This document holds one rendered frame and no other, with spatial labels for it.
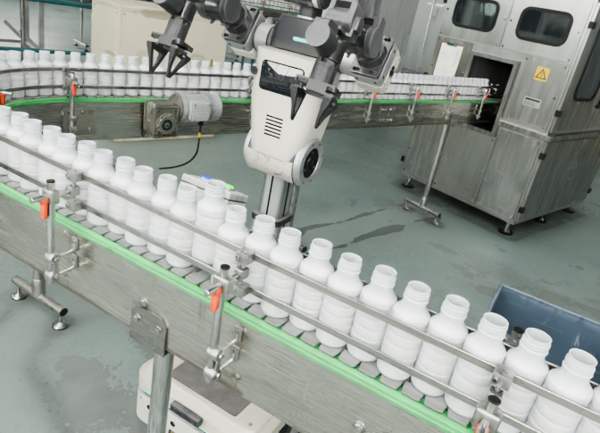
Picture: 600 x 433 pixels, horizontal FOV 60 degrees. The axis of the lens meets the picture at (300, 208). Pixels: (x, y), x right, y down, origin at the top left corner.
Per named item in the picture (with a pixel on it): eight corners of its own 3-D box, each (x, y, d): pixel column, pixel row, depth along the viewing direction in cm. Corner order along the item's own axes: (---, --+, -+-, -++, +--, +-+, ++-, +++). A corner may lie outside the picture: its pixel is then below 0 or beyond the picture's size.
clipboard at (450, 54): (432, 77, 460) (443, 39, 447) (454, 83, 445) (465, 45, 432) (429, 77, 457) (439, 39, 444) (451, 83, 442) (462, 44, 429)
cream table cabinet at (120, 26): (186, 120, 579) (196, 8, 534) (216, 137, 539) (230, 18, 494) (87, 121, 506) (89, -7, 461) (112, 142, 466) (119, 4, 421)
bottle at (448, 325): (420, 400, 81) (451, 312, 75) (403, 373, 86) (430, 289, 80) (453, 397, 83) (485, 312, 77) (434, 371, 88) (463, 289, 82)
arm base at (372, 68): (367, 34, 145) (349, 72, 144) (360, 18, 137) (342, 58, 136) (395, 41, 141) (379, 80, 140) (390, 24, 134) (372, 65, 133)
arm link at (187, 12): (203, 7, 139) (187, 3, 141) (187, -6, 133) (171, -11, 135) (193, 30, 139) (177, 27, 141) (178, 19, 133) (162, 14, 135)
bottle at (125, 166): (118, 238, 110) (121, 165, 104) (102, 227, 113) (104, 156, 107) (142, 231, 115) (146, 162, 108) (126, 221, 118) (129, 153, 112)
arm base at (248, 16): (245, 45, 159) (261, 11, 160) (232, 30, 151) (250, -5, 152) (222, 39, 162) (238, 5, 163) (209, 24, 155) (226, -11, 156)
